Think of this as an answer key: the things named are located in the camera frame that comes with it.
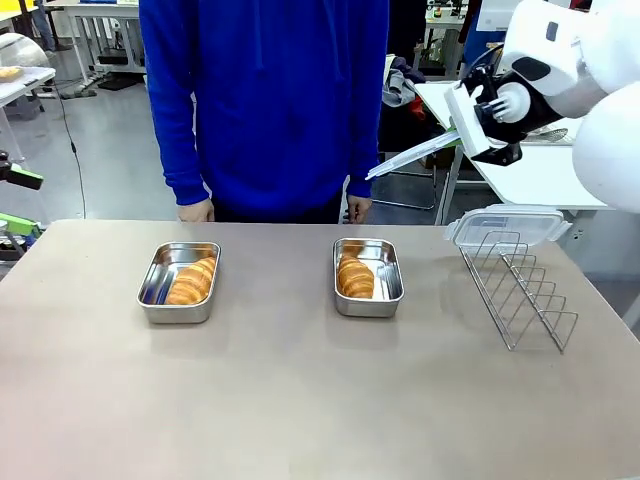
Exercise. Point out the person's left hand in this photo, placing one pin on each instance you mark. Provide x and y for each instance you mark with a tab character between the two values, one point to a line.
360	210

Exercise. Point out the person's right hand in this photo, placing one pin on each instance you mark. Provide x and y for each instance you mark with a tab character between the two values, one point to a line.
196	212

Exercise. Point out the pile of clothes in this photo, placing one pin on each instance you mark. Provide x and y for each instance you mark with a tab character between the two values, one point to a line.
400	80

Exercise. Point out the clear plastic clip lid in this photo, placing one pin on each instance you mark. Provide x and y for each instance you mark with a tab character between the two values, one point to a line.
510	222
410	155

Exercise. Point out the rectangular steel container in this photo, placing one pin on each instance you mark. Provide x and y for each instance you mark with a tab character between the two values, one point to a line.
175	312
390	300

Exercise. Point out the person in blue hoodie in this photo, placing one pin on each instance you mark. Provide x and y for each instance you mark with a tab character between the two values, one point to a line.
270	100

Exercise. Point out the cluttered side cart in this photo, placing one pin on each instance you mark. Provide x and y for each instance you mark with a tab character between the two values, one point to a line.
12	247

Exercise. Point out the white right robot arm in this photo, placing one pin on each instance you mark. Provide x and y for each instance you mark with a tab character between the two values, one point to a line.
610	125

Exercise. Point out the green-tipped left gripper finger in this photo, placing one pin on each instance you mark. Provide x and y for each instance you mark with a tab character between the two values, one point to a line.
17	224
20	175

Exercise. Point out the metal slotted spoon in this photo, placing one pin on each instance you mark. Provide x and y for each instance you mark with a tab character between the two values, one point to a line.
550	135

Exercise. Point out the golden croissant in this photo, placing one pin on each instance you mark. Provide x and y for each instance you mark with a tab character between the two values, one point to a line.
356	277
192	282

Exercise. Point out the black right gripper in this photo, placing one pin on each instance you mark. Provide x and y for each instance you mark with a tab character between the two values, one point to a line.
502	156

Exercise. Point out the person's left forearm blue sleeve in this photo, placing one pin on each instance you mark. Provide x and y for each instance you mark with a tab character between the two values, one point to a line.
367	145

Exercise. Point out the white workbench with frame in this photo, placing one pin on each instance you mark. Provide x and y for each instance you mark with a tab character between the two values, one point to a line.
105	15

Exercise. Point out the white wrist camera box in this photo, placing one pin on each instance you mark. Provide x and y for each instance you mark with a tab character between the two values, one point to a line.
467	117

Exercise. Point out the small white table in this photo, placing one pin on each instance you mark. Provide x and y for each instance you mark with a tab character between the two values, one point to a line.
20	90

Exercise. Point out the blue background board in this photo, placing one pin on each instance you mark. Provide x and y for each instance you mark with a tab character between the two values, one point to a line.
475	40

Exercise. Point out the person's right forearm blue sleeve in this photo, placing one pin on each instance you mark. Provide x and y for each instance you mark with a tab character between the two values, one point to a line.
177	150

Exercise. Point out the clear plastic dome cover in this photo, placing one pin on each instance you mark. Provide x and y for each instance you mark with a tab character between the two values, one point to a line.
25	50

